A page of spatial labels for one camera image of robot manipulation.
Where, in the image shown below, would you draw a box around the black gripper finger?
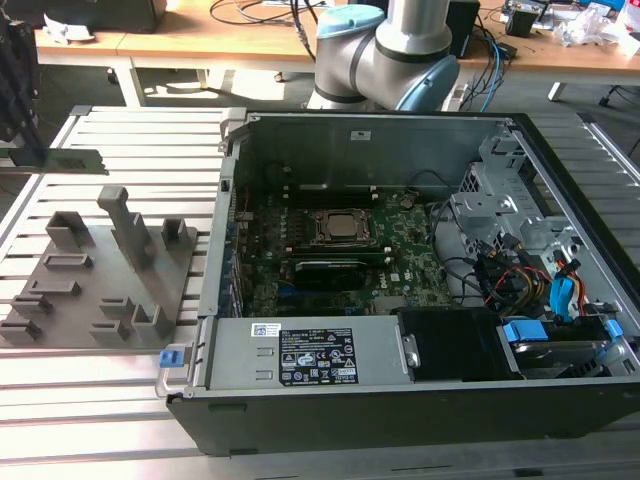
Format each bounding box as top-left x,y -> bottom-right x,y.
19,107 -> 50,166

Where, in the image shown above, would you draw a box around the black RAM slots white clips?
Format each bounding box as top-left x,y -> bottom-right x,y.
282,180 -> 379,209
285,243 -> 394,265

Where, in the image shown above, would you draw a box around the white crumpled paper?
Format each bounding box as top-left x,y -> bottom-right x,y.
41,11 -> 97,45

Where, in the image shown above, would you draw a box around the large black case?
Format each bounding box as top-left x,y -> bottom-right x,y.
0,0 -> 167,34

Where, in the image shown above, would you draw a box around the wooden desk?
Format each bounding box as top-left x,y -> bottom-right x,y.
0,0 -> 640,77

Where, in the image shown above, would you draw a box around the grey parts rack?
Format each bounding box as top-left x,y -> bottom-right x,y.
0,184 -> 202,352

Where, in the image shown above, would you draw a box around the grey power supply unit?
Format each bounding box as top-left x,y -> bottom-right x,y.
203,314 -> 417,397

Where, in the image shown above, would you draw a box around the silver CPU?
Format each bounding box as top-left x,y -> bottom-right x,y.
322,210 -> 371,240

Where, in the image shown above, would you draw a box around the black graphics card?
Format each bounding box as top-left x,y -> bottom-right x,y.
292,257 -> 370,301

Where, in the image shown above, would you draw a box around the metal CPU socket cover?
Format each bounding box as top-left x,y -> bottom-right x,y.
307,207 -> 381,247

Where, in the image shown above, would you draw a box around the black power supply label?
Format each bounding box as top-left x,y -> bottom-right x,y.
278,327 -> 357,388

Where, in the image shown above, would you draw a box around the green motherboard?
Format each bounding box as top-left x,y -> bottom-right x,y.
232,192 -> 456,319

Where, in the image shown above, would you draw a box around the black open PC case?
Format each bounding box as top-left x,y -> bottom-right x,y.
164,110 -> 640,456

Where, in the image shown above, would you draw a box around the black speaker box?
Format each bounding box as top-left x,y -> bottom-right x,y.
446,0 -> 482,60

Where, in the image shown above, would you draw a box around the silver metal drive cage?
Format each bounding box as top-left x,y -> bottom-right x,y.
448,133 -> 587,281

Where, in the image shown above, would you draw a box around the small black box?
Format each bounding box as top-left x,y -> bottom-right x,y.
504,6 -> 540,37

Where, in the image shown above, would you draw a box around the hard disk in blue carrier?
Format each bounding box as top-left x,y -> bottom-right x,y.
497,317 -> 622,382

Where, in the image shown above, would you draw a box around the white crumpled plastic bag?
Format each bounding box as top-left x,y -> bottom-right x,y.
553,3 -> 627,49

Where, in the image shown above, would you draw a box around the blue hanging cables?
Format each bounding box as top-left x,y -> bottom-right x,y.
485,38 -> 507,112

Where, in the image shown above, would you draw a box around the red yellow black wire bundle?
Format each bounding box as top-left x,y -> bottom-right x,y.
474,247 -> 552,314

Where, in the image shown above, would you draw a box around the blue flat data wire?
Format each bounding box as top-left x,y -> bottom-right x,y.
548,249 -> 587,321

